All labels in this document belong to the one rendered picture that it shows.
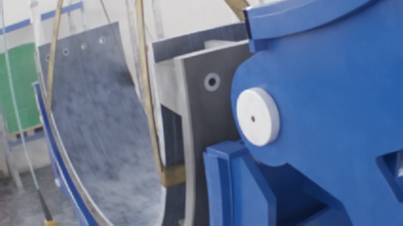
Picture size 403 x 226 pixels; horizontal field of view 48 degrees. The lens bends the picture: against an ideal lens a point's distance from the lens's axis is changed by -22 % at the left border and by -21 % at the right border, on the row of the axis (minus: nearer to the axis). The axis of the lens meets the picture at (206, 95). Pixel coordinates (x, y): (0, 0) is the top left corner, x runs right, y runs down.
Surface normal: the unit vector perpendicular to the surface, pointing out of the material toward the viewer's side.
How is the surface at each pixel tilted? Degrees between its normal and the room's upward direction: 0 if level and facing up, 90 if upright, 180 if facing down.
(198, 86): 96
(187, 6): 90
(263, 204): 90
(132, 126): 45
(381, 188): 90
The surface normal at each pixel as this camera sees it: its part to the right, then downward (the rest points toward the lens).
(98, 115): 0.31, -0.48
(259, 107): -0.84, 0.26
